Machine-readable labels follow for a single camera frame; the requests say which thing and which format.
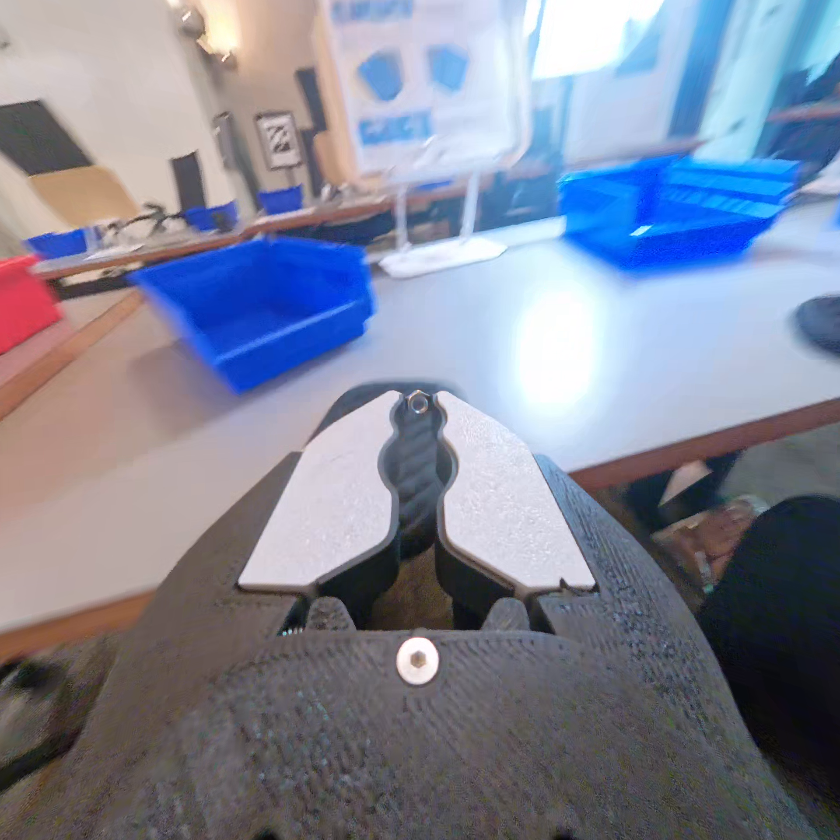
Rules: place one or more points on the small blue bin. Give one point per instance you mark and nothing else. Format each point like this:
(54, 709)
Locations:
(210, 217)
(282, 200)
(59, 243)

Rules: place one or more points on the wooden desk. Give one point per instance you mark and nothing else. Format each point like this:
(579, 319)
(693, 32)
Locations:
(197, 240)

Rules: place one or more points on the red plastic bin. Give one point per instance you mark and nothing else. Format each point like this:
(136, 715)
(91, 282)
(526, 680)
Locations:
(26, 309)

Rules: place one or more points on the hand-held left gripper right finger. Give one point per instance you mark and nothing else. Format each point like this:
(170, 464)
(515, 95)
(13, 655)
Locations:
(512, 519)

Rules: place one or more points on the person's dark trouser leg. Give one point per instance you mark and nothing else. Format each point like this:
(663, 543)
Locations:
(781, 630)

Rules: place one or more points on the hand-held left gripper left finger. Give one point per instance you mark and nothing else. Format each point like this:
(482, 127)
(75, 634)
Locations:
(328, 519)

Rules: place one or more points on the blue plastic bin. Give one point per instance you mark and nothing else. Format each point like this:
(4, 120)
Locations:
(263, 309)
(670, 210)

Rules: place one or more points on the studio softbox light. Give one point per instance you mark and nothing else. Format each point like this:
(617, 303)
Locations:
(591, 33)

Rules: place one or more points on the white instruction sheet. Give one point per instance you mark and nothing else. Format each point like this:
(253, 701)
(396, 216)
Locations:
(420, 79)

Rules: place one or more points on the small hex nut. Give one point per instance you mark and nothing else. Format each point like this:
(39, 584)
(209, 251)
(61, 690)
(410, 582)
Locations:
(419, 403)

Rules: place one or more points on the framed wall picture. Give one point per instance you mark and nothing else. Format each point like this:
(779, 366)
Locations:
(277, 139)

